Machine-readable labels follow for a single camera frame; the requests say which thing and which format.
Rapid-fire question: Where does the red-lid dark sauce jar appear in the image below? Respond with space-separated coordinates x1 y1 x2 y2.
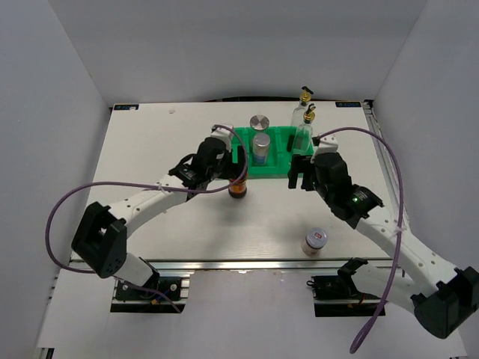
228 179 247 199

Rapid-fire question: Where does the clear glass cruet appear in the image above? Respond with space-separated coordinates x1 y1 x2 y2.
292 103 316 155

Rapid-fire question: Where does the blue-label white shaker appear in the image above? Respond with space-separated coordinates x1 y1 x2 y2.
252 133 271 165

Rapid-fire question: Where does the silver-lid white powder jar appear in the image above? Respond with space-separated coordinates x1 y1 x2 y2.
249 114 270 138

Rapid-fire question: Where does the glass cruet with dark spice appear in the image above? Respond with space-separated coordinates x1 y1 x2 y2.
287 86 314 153

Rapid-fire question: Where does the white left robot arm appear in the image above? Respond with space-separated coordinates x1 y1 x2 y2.
71 136 247 298

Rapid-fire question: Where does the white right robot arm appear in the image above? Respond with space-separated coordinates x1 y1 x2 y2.
287 152 478 339

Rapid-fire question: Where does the green three-compartment tray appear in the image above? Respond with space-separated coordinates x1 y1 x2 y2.
235 126 296 179

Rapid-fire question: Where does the red-label lid small jar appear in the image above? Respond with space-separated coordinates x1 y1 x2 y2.
301 227 328 256

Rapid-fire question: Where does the right blue table sticker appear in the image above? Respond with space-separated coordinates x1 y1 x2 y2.
335 101 362 108

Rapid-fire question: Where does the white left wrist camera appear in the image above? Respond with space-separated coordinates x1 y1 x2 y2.
210 124 234 152

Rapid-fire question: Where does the aluminium side rail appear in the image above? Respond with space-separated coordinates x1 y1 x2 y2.
362 99 400 215

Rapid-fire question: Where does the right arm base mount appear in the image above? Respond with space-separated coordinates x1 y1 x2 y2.
306 258 379 318

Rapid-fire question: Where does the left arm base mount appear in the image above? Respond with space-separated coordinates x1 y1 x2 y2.
110 262 187 314

